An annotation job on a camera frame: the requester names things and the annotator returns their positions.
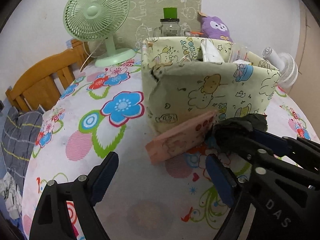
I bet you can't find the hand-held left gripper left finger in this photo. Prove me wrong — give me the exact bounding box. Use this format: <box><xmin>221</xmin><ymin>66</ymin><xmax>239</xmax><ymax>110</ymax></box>
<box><xmin>32</xmin><ymin>152</ymin><xmax>119</xmax><ymax>240</ymax></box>

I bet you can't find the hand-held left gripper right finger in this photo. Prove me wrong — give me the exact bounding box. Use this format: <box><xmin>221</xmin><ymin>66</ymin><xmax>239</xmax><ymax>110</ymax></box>
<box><xmin>205</xmin><ymin>154</ymin><xmax>251</xmax><ymax>240</ymax></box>

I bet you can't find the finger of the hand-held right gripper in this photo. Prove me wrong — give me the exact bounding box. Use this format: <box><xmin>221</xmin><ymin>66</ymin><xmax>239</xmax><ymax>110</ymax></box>
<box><xmin>207</xmin><ymin>135</ymin><xmax>269</xmax><ymax>181</ymax></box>
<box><xmin>250</xmin><ymin>129</ymin><xmax>320</xmax><ymax>171</ymax></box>

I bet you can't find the black cloth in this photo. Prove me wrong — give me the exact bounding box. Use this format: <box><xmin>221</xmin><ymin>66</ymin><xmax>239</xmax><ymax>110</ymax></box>
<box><xmin>212</xmin><ymin>113</ymin><xmax>268</xmax><ymax>147</ymax></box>

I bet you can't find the pink card booklet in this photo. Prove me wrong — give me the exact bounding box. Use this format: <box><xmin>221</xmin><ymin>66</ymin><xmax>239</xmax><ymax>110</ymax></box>
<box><xmin>145</xmin><ymin>110</ymin><xmax>218</xmax><ymax>166</ymax></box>

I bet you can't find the yellow printed fabric storage box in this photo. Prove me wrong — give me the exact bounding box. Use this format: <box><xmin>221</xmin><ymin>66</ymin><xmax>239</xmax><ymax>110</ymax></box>
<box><xmin>140</xmin><ymin>36</ymin><xmax>281</xmax><ymax>137</ymax></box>

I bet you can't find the white tissue pack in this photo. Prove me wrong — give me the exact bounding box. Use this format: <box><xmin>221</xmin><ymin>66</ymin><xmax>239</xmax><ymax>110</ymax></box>
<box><xmin>200</xmin><ymin>38</ymin><xmax>223</xmax><ymax>63</ymax></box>

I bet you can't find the floral tablecloth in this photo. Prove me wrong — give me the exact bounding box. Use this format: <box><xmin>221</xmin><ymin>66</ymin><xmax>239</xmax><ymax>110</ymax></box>
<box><xmin>21</xmin><ymin>48</ymin><xmax>320</xmax><ymax>240</ymax></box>

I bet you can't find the white standing fan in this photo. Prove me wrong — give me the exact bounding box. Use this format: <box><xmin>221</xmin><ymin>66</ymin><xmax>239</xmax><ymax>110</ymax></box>
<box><xmin>262</xmin><ymin>47</ymin><xmax>299</xmax><ymax>89</ymax></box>

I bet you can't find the white folded cloth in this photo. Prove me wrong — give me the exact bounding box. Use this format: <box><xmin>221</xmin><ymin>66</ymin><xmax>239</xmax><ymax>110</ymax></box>
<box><xmin>232</xmin><ymin>59</ymin><xmax>253</xmax><ymax>67</ymax></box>

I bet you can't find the crumpled white cloth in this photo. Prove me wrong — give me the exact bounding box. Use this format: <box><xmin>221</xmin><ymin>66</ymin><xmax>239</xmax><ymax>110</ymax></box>
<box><xmin>0</xmin><ymin>172</ymin><xmax>23</xmax><ymax>218</ymax></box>

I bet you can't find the clear plastic package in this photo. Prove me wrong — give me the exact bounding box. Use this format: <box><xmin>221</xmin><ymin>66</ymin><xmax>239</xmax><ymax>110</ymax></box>
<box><xmin>228</xmin><ymin>43</ymin><xmax>251</xmax><ymax>62</ymax></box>

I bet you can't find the grey plaid blanket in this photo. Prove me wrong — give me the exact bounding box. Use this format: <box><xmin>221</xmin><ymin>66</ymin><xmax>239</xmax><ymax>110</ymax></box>
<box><xmin>0</xmin><ymin>106</ymin><xmax>45</xmax><ymax>171</ymax></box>

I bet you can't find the wooden chair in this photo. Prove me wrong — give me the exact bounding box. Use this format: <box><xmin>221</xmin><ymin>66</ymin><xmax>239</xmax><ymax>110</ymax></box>
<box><xmin>5</xmin><ymin>38</ymin><xmax>91</xmax><ymax>113</ymax></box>

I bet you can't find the purple plush bunny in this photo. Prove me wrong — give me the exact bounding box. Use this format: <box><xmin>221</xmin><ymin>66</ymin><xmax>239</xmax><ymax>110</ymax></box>
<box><xmin>198</xmin><ymin>12</ymin><xmax>233</xmax><ymax>43</ymax></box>

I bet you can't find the glass jar mug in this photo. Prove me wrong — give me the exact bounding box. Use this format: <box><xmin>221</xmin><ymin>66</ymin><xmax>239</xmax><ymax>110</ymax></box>
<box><xmin>153</xmin><ymin>18</ymin><xmax>181</xmax><ymax>39</ymax></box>

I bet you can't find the green plastic cup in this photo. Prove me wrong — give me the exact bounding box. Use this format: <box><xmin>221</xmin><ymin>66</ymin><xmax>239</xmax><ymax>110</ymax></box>
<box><xmin>163</xmin><ymin>7</ymin><xmax>178</xmax><ymax>20</ymax></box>

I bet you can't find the green desk fan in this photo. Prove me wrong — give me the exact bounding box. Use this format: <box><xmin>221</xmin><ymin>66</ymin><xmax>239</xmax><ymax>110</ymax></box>
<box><xmin>63</xmin><ymin>0</ymin><xmax>137</xmax><ymax>68</ymax></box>

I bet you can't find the green printed board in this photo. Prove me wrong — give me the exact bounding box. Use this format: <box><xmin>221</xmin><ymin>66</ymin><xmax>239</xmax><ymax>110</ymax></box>
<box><xmin>128</xmin><ymin>0</ymin><xmax>203</xmax><ymax>51</ymax></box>

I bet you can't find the beige door frame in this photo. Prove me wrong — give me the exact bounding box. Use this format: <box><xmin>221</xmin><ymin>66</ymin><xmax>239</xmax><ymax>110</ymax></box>
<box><xmin>297</xmin><ymin>0</ymin><xmax>320</xmax><ymax>110</ymax></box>

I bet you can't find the white fan cable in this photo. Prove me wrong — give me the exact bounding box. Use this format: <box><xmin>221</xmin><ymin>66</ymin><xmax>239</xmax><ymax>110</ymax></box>
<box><xmin>79</xmin><ymin>45</ymin><xmax>101</xmax><ymax>72</ymax></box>

